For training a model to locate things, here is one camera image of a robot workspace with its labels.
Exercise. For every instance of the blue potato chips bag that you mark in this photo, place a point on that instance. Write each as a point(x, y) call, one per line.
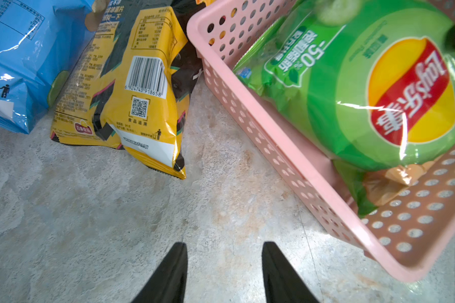
point(40, 43)

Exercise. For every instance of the pink perforated plastic basket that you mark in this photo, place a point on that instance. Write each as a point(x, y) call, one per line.
point(405, 236)

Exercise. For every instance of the green potato chips bag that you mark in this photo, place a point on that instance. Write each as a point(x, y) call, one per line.
point(370, 83)

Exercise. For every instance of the black yellow potato chips bag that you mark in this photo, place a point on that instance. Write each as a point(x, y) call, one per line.
point(131, 88)

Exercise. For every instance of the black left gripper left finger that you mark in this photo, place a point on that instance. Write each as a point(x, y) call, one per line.
point(168, 282)

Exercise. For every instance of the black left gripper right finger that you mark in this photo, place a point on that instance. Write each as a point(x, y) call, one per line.
point(281, 281)

